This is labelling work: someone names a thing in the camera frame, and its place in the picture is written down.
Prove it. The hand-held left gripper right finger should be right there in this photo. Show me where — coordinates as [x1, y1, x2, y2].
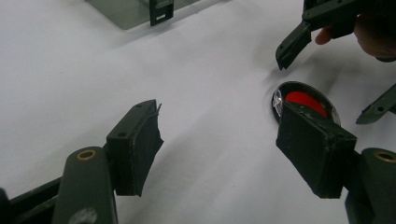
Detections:
[275, 102, 358, 200]

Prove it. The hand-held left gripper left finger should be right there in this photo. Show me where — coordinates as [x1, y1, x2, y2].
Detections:
[106, 99, 164, 198]

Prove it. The grey transparent compartment box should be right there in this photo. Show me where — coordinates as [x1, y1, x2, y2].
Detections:
[84, 0, 200, 31]

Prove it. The white board sheet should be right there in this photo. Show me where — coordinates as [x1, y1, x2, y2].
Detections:
[0, 0, 396, 224]

